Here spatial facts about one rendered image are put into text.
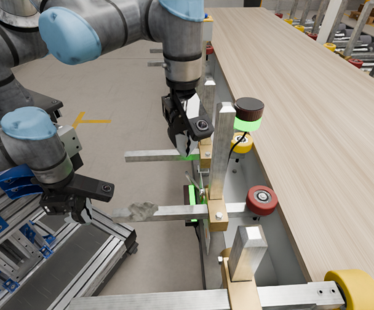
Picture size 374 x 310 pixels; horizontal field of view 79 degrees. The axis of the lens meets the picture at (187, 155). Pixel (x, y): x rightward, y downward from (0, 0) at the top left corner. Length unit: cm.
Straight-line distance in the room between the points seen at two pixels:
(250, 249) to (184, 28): 36
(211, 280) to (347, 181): 48
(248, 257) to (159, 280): 114
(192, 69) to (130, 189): 150
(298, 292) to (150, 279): 110
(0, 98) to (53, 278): 91
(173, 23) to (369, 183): 68
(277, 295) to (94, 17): 53
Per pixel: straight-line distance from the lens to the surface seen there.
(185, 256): 153
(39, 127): 49
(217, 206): 65
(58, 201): 62
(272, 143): 85
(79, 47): 38
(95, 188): 60
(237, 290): 46
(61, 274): 142
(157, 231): 162
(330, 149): 91
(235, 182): 106
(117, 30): 43
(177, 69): 45
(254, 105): 49
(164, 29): 44
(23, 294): 146
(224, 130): 50
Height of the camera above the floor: 140
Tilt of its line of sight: 42 degrees down
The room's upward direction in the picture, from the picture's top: straight up
